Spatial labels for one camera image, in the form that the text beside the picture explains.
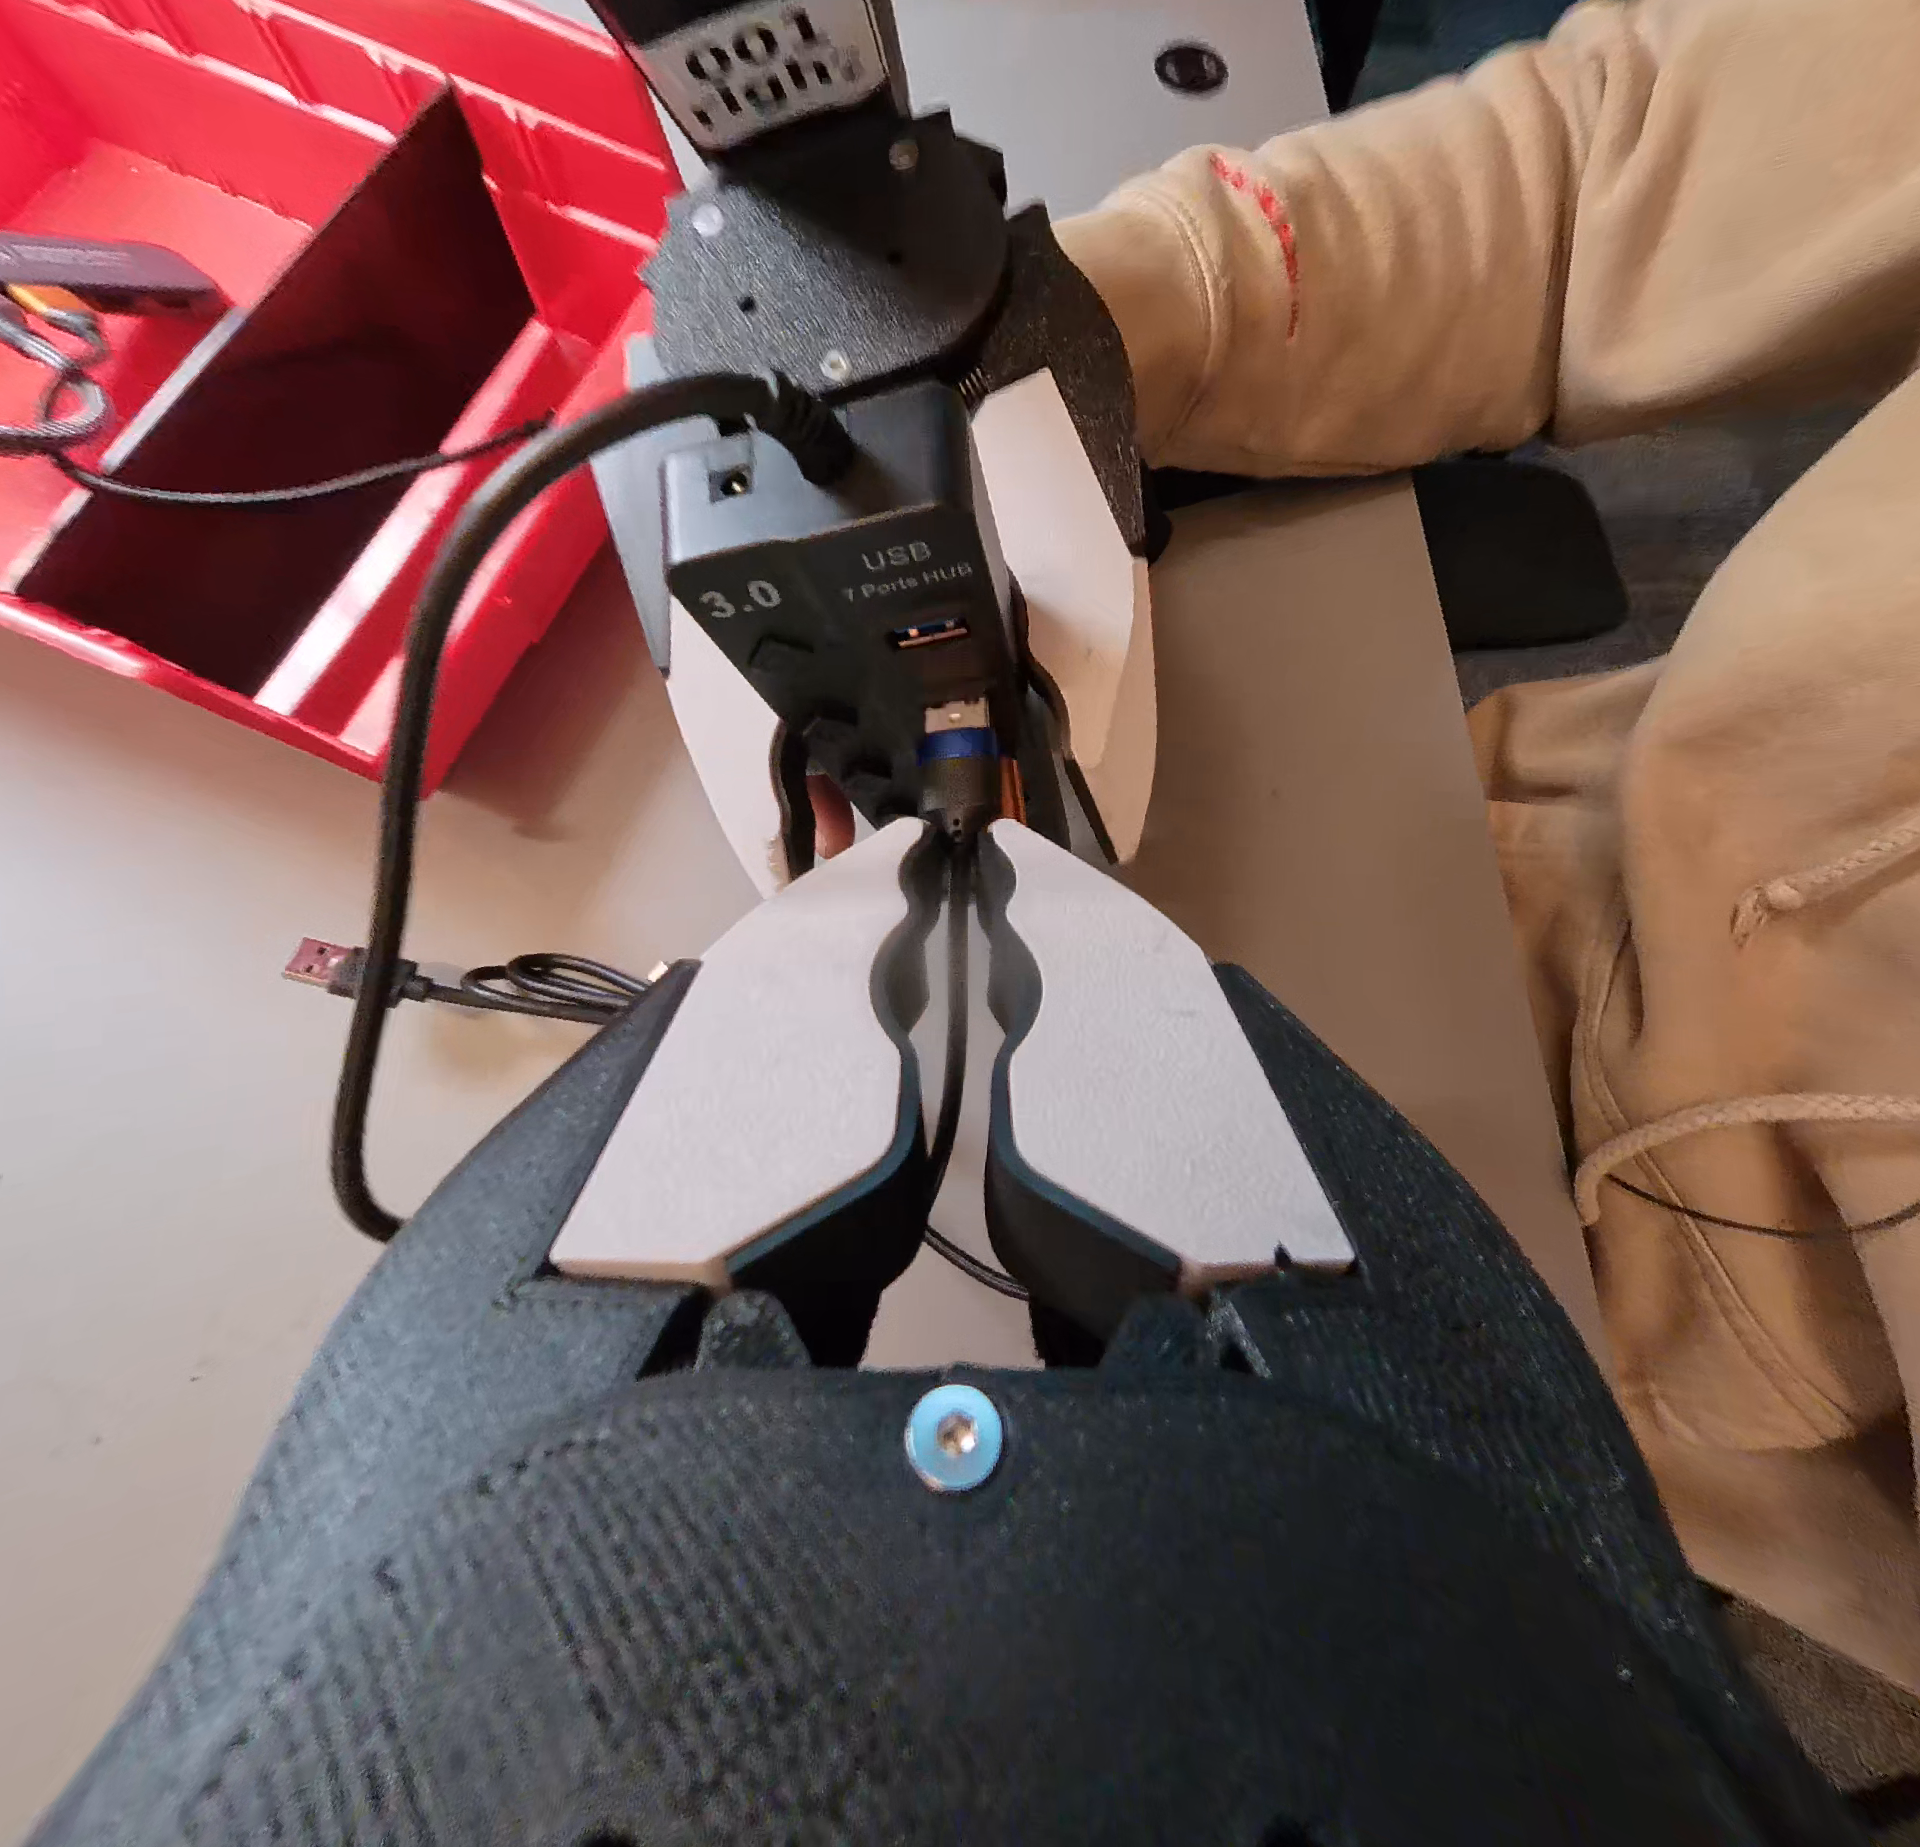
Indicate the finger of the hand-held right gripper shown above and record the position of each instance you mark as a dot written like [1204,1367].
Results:
[717,767]
[1086,632]

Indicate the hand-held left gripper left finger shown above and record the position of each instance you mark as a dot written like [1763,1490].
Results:
[733,1097]

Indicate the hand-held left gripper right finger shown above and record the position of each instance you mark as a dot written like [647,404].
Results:
[1155,1097]

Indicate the black USB hub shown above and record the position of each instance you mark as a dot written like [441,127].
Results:
[840,565]

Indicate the red plastic bin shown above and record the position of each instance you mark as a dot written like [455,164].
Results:
[136,77]

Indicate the person's right forearm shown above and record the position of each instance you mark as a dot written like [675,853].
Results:
[1425,255]

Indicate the black table grommet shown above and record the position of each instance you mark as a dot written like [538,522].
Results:
[1191,68]

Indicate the black bin divider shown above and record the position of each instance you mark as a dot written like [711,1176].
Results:
[345,377]

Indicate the black flat device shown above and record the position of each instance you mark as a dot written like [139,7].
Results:
[119,268]

